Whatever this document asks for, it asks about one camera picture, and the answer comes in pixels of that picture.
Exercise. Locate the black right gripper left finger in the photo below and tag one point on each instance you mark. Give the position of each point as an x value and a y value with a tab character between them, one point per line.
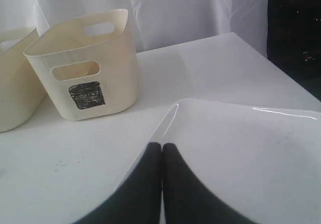
139	197

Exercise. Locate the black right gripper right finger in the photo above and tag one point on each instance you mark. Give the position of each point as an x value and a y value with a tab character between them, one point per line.
187	199

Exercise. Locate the white square plate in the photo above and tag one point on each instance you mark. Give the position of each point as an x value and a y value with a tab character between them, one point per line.
262	161

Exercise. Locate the cream bin square mark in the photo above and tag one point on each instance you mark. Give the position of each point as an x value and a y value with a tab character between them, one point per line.
88	65

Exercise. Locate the cream bin triangle mark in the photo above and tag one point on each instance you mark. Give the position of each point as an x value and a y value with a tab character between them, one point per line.
21	90

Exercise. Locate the white backdrop curtain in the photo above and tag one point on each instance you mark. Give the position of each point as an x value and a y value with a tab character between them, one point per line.
156	23

